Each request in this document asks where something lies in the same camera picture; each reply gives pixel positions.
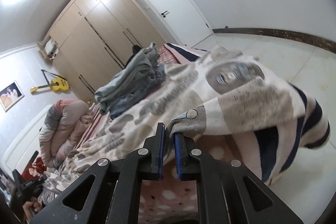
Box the framed wall photo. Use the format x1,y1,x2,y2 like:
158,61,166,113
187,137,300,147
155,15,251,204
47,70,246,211
1,81,25,112

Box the person left hand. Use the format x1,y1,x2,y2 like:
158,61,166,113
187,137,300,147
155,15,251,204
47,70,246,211
22,201,43,223

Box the black garment on bed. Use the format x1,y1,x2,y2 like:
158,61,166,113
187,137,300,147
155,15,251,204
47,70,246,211
125,45,142,66

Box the bear print fleece pants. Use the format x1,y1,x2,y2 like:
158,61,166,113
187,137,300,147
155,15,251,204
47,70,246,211
58,47,330,189

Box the white door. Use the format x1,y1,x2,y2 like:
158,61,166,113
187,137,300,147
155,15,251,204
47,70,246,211
144,0,212,47

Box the beige wooden wardrobe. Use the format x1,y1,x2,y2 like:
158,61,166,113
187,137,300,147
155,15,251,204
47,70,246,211
38,0,165,104

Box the yellow toy guitar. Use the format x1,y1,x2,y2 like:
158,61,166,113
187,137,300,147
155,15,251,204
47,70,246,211
30,77,70,94

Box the dark baseboard strip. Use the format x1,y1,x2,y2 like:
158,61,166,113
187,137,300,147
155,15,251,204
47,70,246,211
213,26,336,53

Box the striped pink bed blanket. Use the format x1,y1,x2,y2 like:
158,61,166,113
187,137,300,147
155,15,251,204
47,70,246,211
39,43,211,224

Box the blue denim folded jeans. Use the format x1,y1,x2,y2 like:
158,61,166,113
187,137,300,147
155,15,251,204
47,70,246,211
109,64,165,119

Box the grey folded garment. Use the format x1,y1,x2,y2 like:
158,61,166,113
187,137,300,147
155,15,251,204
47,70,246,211
95,42,159,115

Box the rolled pink grey quilt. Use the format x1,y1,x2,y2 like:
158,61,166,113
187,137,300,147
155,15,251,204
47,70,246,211
39,100,93,168

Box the red floral pillow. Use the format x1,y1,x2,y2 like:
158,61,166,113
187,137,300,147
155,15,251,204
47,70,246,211
22,157,47,181

